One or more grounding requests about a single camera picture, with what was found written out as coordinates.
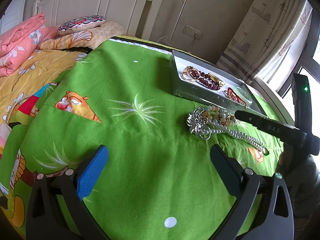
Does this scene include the white wooden headboard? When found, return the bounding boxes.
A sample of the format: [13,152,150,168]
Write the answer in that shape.
[33,0,163,40]

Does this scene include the green cartoon print blanket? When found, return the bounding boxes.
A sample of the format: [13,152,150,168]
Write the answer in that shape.
[1,40,283,239]

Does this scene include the patterned embroidered pillow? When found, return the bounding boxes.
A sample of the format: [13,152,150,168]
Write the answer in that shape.
[57,15,106,35]

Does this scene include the wall power socket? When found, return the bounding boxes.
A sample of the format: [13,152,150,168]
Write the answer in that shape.
[182,24,203,40]

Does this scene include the white wardrobe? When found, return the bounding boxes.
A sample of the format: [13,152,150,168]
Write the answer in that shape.
[1,0,26,35]

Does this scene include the printed beige curtain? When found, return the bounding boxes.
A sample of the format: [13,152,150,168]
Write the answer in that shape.
[217,0,312,84]

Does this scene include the multicolour stone bead bracelet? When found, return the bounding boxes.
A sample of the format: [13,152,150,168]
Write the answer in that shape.
[202,105,237,127]

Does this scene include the folded pink floral quilt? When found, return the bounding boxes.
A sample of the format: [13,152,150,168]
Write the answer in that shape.
[1,13,58,77]

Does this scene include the white pearl necklace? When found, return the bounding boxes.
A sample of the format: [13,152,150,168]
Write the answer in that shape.
[199,119,270,156]

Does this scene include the red knotted cord bracelet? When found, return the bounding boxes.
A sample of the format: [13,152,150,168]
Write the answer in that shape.
[224,87,247,107]

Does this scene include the dark red bead bracelet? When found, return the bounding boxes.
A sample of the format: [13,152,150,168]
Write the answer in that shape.
[188,68,221,91]

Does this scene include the gold bangle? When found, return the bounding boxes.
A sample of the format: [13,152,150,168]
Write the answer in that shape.
[208,73,225,87]

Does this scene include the silver rhinestone brooch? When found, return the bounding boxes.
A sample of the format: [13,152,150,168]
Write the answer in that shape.
[186,106,212,140]

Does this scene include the grey shallow jewelry box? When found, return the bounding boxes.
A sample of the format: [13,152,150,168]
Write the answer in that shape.
[169,50,266,117]

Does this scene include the pale green jade bangle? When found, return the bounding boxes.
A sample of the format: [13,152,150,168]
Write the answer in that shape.
[234,87,253,107]

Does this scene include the dark window frame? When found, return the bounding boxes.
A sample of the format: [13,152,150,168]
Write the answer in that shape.
[278,10,319,98]

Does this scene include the gold key rings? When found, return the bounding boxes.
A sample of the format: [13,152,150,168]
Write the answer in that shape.
[181,65,201,82]

